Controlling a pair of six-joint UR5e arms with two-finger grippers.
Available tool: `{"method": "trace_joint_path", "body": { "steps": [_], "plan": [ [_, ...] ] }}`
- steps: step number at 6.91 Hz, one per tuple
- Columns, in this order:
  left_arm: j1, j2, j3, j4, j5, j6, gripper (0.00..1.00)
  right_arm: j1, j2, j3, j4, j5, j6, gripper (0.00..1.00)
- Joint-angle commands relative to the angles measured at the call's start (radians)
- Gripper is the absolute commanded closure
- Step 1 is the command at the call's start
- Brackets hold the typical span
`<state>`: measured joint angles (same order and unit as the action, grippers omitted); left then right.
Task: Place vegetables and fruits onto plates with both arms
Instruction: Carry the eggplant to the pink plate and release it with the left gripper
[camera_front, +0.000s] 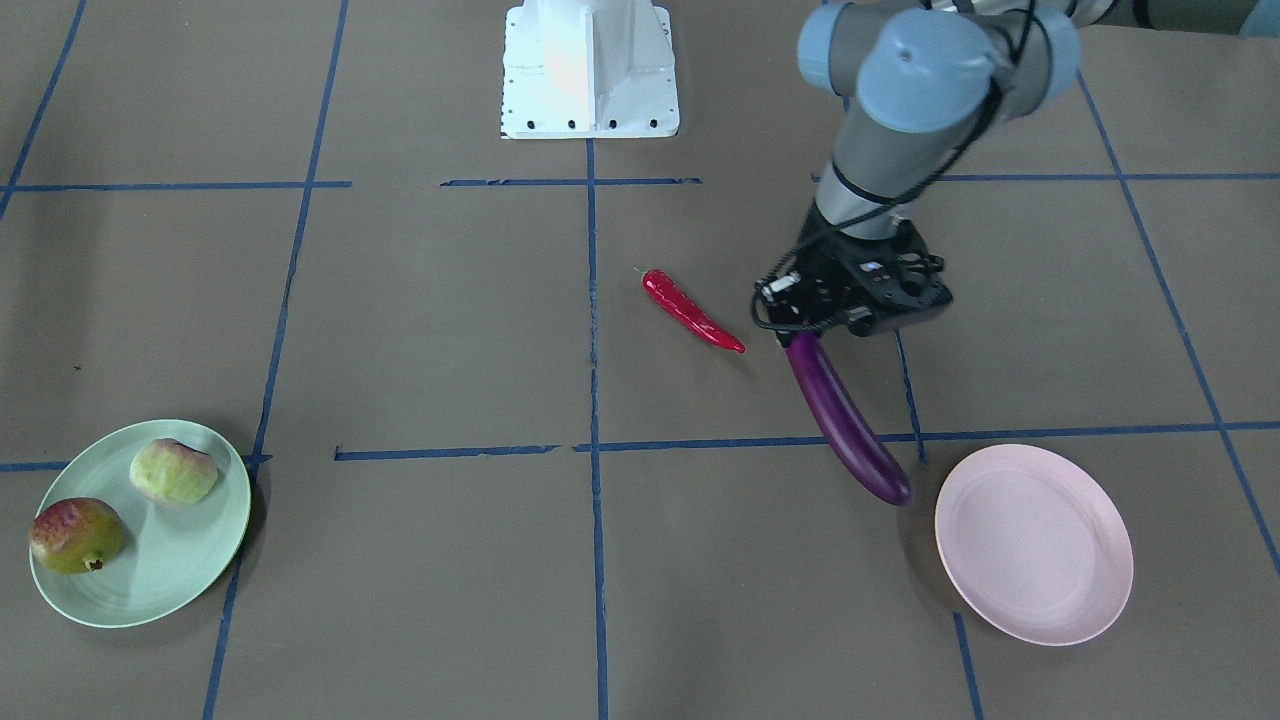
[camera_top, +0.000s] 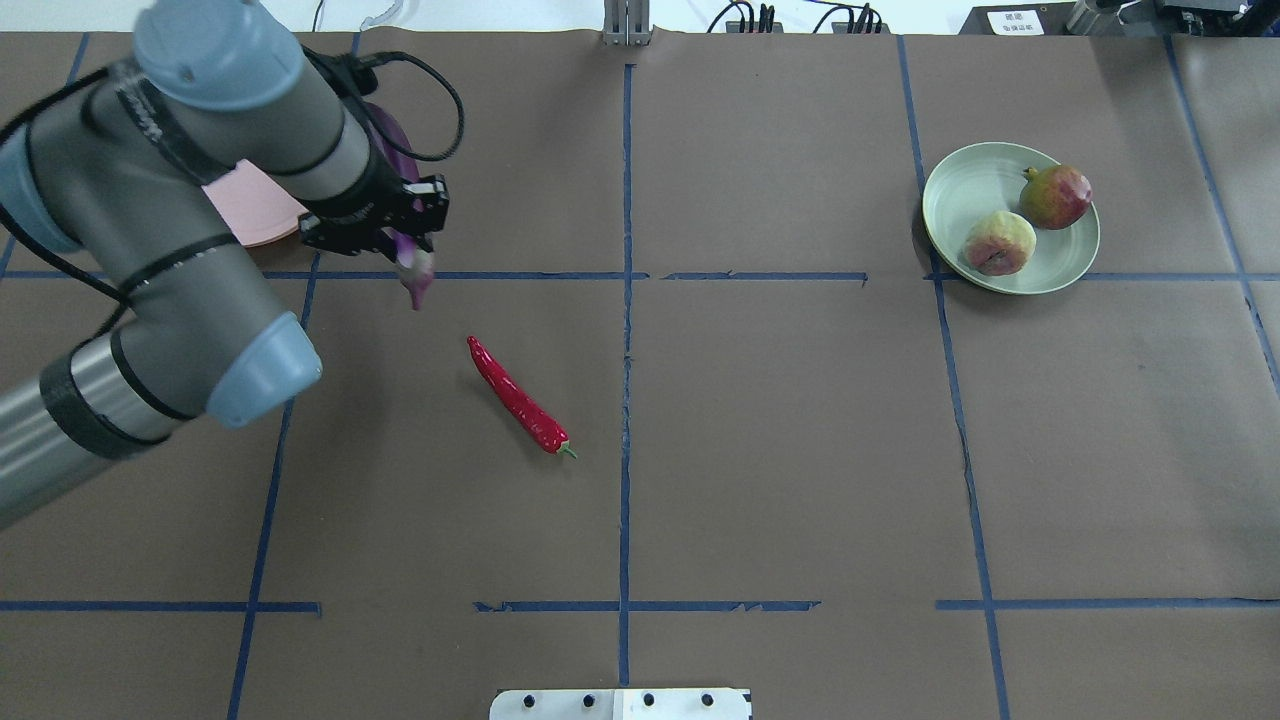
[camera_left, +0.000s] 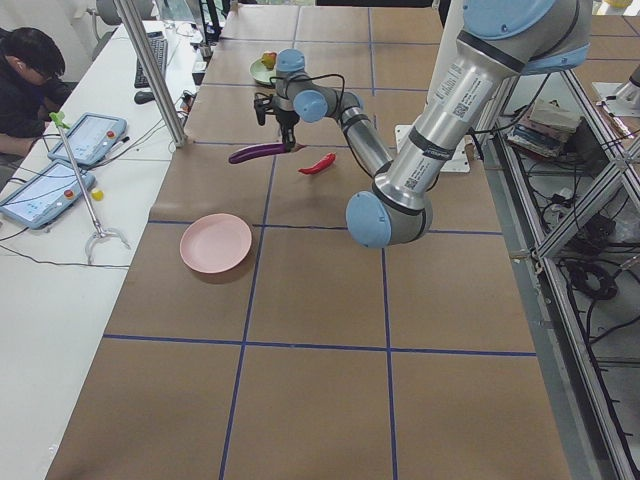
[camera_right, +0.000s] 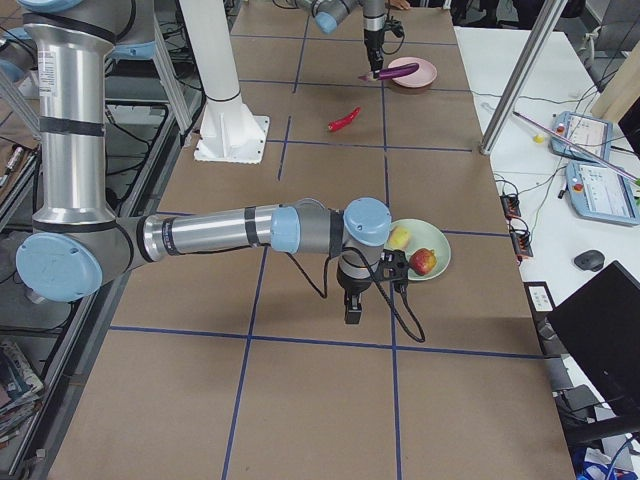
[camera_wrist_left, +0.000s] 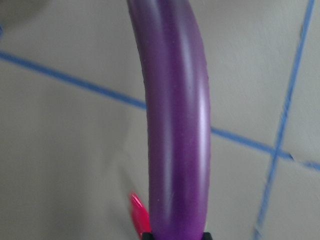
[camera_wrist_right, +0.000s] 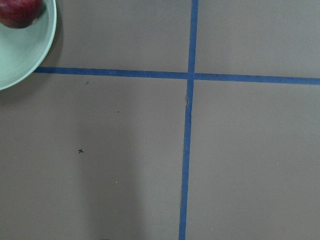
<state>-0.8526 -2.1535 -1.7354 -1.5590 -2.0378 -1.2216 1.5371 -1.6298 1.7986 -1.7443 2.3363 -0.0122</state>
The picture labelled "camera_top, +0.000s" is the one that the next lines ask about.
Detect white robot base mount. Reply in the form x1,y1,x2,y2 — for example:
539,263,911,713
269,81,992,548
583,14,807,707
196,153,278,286
488,687,754,719

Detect red chili pepper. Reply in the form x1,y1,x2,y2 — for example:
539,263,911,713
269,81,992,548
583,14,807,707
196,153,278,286
466,336,579,459

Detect black box with white label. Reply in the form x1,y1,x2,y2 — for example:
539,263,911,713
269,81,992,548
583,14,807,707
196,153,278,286
957,1,1075,37

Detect green pink peach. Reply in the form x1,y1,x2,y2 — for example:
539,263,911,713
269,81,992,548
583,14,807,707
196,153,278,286
963,211,1037,277

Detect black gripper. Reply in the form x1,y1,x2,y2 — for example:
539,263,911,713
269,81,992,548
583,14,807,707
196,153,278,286
300,150,451,256

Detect red yellow pomegranate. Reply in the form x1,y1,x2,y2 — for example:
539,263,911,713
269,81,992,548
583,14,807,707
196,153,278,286
1018,164,1093,231

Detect green plate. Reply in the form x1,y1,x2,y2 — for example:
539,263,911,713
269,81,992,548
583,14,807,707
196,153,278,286
922,142,1100,295

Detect pink plate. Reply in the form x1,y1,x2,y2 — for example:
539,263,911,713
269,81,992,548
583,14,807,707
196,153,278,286
202,160,307,249

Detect purple eggplant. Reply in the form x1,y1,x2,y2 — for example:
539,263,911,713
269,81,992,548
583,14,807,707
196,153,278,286
360,100,436,313

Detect black power strip with cables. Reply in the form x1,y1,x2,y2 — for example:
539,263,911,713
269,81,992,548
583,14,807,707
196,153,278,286
704,1,891,36

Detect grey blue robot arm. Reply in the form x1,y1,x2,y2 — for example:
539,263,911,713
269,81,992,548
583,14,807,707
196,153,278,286
3,1,449,527

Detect grey metal bracket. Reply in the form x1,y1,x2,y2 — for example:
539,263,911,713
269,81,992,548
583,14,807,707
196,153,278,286
602,0,653,47

